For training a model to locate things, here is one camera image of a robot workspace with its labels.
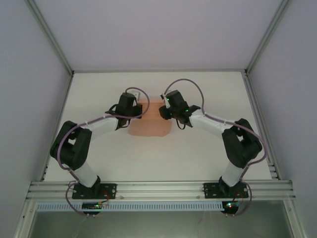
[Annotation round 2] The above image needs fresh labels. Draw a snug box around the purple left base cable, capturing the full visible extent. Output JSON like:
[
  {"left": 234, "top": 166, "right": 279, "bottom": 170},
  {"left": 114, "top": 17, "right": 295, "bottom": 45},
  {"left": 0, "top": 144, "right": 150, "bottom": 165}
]
[{"left": 65, "top": 180, "right": 86, "bottom": 217}]

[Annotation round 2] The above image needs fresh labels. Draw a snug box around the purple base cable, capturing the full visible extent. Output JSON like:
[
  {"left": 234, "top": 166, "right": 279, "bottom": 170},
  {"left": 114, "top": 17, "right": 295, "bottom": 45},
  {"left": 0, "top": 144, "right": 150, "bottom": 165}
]
[
  {"left": 232, "top": 183, "right": 254, "bottom": 217},
  {"left": 65, "top": 180, "right": 86, "bottom": 217}
]

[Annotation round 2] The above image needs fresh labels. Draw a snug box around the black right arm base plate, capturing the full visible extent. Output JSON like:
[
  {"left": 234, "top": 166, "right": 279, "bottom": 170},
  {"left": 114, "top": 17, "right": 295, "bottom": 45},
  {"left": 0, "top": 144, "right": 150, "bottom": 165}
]
[{"left": 203, "top": 182, "right": 248, "bottom": 199}]

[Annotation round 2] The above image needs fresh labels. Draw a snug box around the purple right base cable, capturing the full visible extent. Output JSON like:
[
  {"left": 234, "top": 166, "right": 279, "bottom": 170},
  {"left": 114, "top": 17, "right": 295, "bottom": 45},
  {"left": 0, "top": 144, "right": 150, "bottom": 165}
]
[{"left": 232, "top": 183, "right": 254, "bottom": 217}]

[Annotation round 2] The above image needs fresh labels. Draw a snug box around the brown paper box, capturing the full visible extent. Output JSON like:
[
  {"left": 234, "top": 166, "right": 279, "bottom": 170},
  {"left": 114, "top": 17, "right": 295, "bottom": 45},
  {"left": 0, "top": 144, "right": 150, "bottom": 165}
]
[{"left": 127, "top": 97, "right": 173, "bottom": 137}]

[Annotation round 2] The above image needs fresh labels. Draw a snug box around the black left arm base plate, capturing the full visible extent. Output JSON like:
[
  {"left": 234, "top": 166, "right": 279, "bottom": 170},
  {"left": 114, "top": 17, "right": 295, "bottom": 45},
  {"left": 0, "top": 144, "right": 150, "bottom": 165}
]
[{"left": 71, "top": 182, "right": 117, "bottom": 199}]

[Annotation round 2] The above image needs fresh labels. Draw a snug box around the light blue slotted cable duct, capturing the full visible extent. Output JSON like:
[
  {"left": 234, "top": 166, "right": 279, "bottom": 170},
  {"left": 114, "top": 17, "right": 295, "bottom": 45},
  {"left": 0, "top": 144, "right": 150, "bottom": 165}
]
[{"left": 36, "top": 201, "right": 223, "bottom": 212}]

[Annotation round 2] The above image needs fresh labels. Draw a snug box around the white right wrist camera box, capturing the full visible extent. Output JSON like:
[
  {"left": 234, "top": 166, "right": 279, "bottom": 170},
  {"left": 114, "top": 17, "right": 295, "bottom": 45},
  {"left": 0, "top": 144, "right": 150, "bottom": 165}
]
[{"left": 159, "top": 92, "right": 171, "bottom": 109}]

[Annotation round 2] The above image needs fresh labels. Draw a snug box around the aluminium frame corner post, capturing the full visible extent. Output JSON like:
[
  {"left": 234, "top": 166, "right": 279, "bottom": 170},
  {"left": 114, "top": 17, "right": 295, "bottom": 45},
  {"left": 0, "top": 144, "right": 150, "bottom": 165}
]
[
  {"left": 24, "top": 0, "right": 75, "bottom": 76},
  {"left": 244, "top": 0, "right": 292, "bottom": 76}
]

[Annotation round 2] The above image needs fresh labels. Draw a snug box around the aluminium mounting rail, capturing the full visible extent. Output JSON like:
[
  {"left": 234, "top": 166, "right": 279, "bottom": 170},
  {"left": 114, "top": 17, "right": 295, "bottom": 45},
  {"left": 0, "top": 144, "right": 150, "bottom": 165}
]
[{"left": 26, "top": 180, "right": 297, "bottom": 200}]

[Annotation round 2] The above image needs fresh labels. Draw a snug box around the aluminium table side rail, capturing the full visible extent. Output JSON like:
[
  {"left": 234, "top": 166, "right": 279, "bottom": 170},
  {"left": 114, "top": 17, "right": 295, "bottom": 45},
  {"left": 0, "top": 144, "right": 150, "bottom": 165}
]
[
  {"left": 39, "top": 74, "right": 74, "bottom": 181},
  {"left": 242, "top": 74, "right": 282, "bottom": 180}
]

